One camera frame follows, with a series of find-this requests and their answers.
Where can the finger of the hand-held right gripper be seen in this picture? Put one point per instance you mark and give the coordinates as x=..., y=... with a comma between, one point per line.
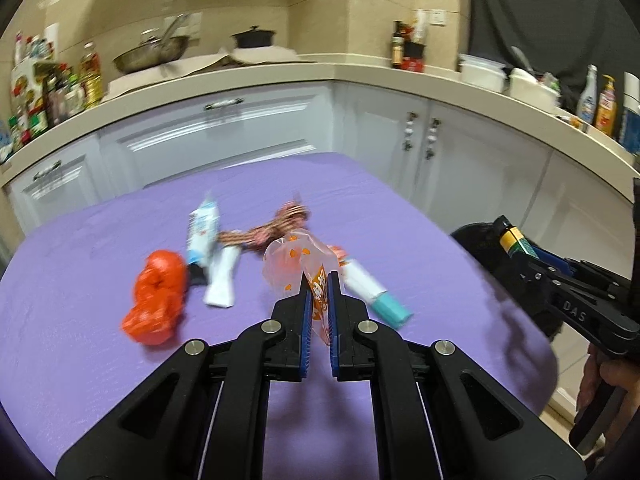
x=532, y=272
x=555, y=264

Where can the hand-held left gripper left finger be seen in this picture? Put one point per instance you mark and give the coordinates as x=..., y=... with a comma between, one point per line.
x=305, y=330

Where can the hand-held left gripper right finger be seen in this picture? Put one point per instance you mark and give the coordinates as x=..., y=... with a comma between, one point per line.
x=335, y=340

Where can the yellow green battery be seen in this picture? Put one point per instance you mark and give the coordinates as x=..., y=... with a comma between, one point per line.
x=510, y=240

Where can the black lined trash bin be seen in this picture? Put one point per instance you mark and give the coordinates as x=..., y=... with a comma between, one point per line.
x=480, y=255

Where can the white teal tube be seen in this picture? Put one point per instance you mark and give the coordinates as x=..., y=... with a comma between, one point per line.
x=375, y=295

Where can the clear orange printed wrapper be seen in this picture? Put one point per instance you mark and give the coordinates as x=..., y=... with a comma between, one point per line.
x=295, y=260

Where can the orange candy wrapper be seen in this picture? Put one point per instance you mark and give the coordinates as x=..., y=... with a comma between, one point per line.
x=340, y=255

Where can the white squeezed tube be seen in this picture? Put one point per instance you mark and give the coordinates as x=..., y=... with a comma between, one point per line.
x=222, y=280

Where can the red checkered ribbon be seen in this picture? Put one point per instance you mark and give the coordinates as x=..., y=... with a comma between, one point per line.
x=270, y=230

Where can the white blue sachet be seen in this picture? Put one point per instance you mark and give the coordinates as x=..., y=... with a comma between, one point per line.
x=202, y=230

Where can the orange plastic bag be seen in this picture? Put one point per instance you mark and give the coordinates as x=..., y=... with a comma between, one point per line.
x=155, y=300

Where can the person's right hand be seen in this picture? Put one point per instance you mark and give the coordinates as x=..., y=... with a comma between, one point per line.
x=590, y=380

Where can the blue bottle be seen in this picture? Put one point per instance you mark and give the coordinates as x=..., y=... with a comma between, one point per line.
x=631, y=130

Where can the yellow dish soap bottle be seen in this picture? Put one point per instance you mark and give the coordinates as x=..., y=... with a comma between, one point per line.
x=606, y=110

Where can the white spray bottle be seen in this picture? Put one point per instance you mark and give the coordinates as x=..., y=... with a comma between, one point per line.
x=586, y=97

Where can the white open container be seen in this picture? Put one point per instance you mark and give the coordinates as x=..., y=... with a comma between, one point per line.
x=532, y=95

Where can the green packet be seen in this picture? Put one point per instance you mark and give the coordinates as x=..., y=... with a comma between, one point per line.
x=551, y=82

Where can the white faucet water purifier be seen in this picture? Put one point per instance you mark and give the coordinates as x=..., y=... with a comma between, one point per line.
x=631, y=90

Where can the white lidded container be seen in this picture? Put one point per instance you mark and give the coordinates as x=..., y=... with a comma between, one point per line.
x=481, y=75

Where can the metal spoon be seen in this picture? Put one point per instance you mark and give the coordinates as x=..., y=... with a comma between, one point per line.
x=522, y=59

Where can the purple tablecloth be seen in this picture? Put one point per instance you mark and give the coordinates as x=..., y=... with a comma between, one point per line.
x=100, y=240

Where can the red box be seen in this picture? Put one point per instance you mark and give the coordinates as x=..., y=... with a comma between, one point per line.
x=413, y=64

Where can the beige kitchen countertop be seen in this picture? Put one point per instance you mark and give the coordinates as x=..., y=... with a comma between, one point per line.
x=370, y=75

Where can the black curtain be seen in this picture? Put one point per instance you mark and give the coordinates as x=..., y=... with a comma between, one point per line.
x=550, y=5

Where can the dark oil bottle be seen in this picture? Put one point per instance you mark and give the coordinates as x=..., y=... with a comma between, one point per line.
x=397, y=50

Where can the white standing packet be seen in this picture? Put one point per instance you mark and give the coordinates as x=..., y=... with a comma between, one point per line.
x=421, y=25

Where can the beige stove cover paper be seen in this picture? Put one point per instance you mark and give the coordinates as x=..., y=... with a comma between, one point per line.
x=200, y=67

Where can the black lidded pot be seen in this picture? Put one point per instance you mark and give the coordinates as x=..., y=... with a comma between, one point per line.
x=252, y=39

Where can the steel wok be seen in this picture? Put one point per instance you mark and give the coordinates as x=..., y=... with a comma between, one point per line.
x=150, y=57

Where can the cooking oil bottle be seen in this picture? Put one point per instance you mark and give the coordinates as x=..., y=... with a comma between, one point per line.
x=91, y=80

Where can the group of condiment bottles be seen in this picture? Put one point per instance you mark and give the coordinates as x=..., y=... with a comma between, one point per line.
x=40, y=100

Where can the paper towel roll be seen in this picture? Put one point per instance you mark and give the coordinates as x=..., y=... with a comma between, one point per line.
x=51, y=37

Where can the white wall socket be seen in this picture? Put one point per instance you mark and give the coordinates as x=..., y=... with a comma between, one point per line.
x=438, y=17

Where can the white wall switch plates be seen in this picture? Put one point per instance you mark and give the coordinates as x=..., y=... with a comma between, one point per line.
x=192, y=25

